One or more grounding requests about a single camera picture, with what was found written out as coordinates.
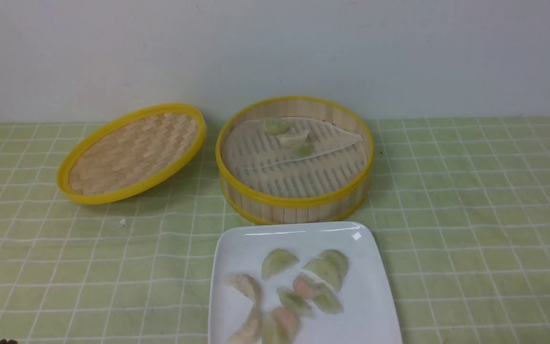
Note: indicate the white dumpling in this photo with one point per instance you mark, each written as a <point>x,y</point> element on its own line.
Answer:
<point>290,140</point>

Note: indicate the white square plate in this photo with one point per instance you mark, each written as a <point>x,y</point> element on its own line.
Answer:
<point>369,315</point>

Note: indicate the green dumpling plate top left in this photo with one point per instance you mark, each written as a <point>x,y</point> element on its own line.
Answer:
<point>276,262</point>

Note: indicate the green dumpling plate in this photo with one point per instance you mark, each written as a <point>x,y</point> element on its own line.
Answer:
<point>338,259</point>
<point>276,262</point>
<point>328,303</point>
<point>294,303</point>
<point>326,271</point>

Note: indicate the green dumpling plate top right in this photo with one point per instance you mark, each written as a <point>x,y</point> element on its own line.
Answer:
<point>338,259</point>

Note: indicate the green dumpling plate centre right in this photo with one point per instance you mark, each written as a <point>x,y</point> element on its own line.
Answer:
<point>326,271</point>

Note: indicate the beige dumpling plate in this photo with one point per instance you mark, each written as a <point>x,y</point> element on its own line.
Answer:
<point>250,330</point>
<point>247,286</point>

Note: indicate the pink dumpling plate centre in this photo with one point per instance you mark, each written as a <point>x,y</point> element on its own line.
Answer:
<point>306,288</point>

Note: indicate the pink dumpling plate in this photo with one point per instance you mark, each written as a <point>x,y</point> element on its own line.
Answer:
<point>306,288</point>
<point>279,326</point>

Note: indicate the green dumpling plate lower centre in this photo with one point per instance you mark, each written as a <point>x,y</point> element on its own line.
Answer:
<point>294,303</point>

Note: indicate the green dumpling plate lower right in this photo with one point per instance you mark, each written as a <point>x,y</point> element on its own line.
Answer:
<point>328,303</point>

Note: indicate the pink dumpling plate bottom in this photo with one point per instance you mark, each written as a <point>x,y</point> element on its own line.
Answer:
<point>279,326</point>

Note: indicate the beige dumpling plate bottom left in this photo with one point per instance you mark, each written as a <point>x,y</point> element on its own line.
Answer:
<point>250,330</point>

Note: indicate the yellow rimmed bamboo steamer basket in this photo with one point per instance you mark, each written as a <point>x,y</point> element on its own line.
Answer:
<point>261,208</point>

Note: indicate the green dumpling in steamer front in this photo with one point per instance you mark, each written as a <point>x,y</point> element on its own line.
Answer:
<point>302,150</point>

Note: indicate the yellow rimmed bamboo steamer lid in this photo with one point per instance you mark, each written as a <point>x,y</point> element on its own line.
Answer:
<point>132,154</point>

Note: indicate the green checkered tablecloth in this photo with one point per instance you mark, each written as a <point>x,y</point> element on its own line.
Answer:
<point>460,209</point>

